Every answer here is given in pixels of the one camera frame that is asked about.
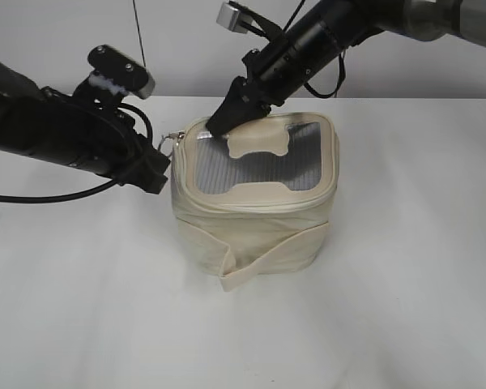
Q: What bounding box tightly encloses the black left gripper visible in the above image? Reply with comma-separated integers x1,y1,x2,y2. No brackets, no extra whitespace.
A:
36,87,171,194

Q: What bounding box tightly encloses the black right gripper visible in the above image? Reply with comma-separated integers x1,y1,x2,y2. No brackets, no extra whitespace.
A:
206,11,348,134

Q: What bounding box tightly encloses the silver ring zipper pull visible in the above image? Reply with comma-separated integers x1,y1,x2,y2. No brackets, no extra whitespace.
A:
157,131,185,157

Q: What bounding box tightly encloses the cream fabric zipper bag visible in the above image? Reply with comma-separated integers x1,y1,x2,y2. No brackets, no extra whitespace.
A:
170,112,339,291

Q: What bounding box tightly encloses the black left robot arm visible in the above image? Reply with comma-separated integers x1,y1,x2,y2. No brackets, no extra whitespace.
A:
0,45,171,204

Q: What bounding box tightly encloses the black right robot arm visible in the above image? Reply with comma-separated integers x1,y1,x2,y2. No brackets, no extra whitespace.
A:
240,1,486,109

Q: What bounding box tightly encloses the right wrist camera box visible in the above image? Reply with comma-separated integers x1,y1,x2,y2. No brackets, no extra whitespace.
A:
216,1,284,41

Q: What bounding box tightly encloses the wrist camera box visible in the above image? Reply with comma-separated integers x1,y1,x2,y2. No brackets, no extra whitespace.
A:
87,45,156,100
216,1,284,41

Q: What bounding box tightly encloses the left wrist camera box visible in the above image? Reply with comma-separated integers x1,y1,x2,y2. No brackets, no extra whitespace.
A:
87,45,156,100

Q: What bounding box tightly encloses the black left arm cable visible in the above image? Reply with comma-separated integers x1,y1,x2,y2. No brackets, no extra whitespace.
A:
0,103,155,203

